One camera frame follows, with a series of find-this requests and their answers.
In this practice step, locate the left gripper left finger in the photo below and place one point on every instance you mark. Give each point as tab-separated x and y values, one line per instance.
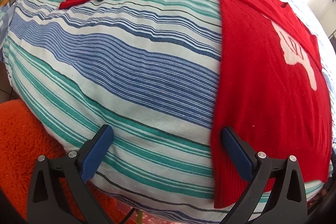
46	202

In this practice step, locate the yellow-green bed leg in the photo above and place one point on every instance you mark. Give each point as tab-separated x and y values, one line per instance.
139	216

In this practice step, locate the striped blue green bedspread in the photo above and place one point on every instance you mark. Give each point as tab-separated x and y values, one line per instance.
150	70

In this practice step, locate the red sweater with white print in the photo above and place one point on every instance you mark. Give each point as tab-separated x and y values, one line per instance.
271	92

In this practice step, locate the patterned red rug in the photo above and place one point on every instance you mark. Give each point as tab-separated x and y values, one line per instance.
150	219

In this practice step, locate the orange fuzzy blanket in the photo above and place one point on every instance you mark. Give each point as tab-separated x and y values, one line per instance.
23	140

